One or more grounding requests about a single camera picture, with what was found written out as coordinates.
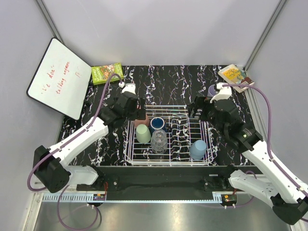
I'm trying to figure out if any clear glass tumbler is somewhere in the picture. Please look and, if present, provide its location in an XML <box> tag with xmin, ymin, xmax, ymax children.
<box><xmin>151</xmin><ymin>129</ymin><xmax>167</xmax><ymax>154</ymax></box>

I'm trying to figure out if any dark blue ceramic mug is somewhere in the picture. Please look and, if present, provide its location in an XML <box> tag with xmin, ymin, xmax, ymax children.
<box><xmin>149</xmin><ymin>116</ymin><xmax>166</xmax><ymax>134</ymax></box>

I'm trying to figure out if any white slotted cable duct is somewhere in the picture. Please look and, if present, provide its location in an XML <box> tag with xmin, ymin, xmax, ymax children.
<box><xmin>42</xmin><ymin>193</ymin><xmax>106</xmax><ymax>203</ymax></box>

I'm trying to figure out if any yellow paperback book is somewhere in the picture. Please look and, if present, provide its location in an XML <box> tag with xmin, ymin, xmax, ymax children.
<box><xmin>218</xmin><ymin>64</ymin><xmax>246</xmax><ymax>84</ymax></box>

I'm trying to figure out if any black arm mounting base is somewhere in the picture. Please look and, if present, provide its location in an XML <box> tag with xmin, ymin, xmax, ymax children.
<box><xmin>76</xmin><ymin>165</ymin><xmax>244</xmax><ymax>202</ymax></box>

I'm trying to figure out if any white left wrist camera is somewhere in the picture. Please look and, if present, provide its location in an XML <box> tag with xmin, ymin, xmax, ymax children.
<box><xmin>118</xmin><ymin>82</ymin><xmax>136</xmax><ymax>95</ymax></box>

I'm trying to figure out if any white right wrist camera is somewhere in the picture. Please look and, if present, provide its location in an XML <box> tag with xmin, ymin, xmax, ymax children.
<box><xmin>210</xmin><ymin>82</ymin><xmax>232</xmax><ymax>103</ymax></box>

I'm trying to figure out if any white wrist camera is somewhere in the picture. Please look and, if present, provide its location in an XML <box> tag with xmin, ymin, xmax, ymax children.
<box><xmin>210</xmin><ymin>82</ymin><xmax>232</xmax><ymax>103</ymax></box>
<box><xmin>118</xmin><ymin>82</ymin><xmax>136</xmax><ymax>95</ymax></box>

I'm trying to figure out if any lilac plastic cup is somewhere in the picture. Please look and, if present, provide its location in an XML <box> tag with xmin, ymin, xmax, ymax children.
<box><xmin>207</xmin><ymin>84</ymin><xmax>218</xmax><ymax>97</ymax></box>

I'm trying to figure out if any green paperback book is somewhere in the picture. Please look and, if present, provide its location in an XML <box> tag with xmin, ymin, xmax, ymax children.
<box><xmin>91</xmin><ymin>63</ymin><xmax>124</xmax><ymax>85</ymax></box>

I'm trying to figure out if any pink plastic cup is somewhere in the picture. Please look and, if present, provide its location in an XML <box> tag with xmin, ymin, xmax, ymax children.
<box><xmin>134</xmin><ymin>114</ymin><xmax>150</xmax><ymax>127</ymax></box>

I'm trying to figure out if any light blue plastic cup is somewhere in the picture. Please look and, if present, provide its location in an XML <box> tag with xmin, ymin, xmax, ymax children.
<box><xmin>189</xmin><ymin>140</ymin><xmax>207</xmax><ymax>160</ymax></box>

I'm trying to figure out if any white wire dish rack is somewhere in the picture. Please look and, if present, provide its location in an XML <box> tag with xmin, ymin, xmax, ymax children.
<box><xmin>124</xmin><ymin>105</ymin><xmax>217</xmax><ymax>166</ymax></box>

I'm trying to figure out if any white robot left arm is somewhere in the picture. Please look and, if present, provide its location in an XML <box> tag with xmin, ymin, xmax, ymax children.
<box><xmin>33</xmin><ymin>91</ymin><xmax>146</xmax><ymax>193</ymax></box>

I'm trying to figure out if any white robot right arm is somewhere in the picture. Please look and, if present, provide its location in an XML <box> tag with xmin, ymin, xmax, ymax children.
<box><xmin>186</xmin><ymin>96</ymin><xmax>308</xmax><ymax>225</ymax></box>

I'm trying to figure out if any red paperback book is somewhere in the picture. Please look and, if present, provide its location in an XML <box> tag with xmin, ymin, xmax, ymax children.
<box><xmin>233</xmin><ymin>77</ymin><xmax>255</xmax><ymax>93</ymax></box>

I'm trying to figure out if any green plastic cup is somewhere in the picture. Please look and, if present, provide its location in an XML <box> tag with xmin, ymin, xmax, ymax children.
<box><xmin>136</xmin><ymin>124</ymin><xmax>151</xmax><ymax>144</ymax></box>

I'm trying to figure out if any white dry-erase board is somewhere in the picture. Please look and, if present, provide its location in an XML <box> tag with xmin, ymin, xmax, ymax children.
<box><xmin>26</xmin><ymin>38</ymin><xmax>91</xmax><ymax>120</ymax></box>

